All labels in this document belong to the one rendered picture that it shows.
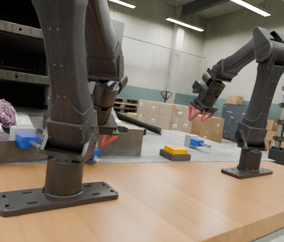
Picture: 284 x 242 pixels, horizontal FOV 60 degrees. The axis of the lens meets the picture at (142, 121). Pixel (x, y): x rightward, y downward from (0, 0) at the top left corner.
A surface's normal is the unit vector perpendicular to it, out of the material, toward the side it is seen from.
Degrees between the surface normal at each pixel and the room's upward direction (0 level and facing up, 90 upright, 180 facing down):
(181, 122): 99
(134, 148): 90
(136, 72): 90
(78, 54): 91
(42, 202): 0
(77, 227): 0
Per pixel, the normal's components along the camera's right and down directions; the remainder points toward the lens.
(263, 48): -0.96, -0.10
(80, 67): 0.96, 0.17
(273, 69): 0.23, 0.29
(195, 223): 0.13, -0.99
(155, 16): 0.50, 0.15
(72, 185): 0.70, 0.16
